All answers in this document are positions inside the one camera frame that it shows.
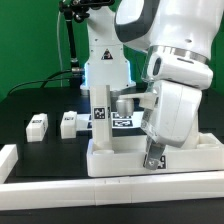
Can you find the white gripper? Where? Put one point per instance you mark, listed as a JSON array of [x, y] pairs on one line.
[[171, 120]]

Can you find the white desk top tray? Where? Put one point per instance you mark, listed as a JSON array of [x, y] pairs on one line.
[[127, 155]]

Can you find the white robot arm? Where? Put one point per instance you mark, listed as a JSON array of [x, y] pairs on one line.
[[177, 36]]

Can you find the fiducial marker sheet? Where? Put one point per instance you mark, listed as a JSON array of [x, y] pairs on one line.
[[84, 121]]

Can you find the white left fence piece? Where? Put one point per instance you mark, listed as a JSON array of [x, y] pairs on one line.
[[8, 159]]

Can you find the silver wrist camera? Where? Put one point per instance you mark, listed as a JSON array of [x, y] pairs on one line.
[[125, 103]]

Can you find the white front fence rail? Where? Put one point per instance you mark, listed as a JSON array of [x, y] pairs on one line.
[[154, 188]]

